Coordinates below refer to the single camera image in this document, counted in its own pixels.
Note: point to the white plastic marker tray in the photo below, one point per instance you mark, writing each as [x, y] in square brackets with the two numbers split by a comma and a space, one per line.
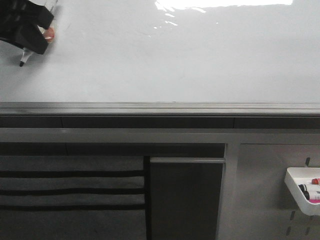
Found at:
[303, 175]

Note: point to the pink marker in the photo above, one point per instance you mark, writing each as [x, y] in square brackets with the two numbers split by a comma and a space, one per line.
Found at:
[314, 201]

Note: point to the grey perforated pegboard panel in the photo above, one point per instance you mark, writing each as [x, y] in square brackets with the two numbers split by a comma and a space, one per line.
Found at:
[264, 207]

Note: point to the white glossy whiteboard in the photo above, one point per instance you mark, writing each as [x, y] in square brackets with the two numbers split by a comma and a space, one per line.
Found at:
[189, 57]

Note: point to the red magnet in clear tape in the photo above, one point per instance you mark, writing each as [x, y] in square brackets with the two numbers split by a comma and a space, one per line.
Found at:
[48, 34]

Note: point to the grey fabric pocket organizer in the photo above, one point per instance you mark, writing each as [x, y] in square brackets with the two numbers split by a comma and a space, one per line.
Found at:
[74, 198]

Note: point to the white black-tipped whiteboard marker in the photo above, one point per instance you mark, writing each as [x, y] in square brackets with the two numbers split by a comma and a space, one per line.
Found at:
[26, 54]

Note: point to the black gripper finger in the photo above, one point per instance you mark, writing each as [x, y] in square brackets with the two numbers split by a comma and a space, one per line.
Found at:
[29, 12]
[23, 31]

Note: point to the black capped white marker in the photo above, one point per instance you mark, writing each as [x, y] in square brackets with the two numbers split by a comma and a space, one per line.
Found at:
[309, 188]

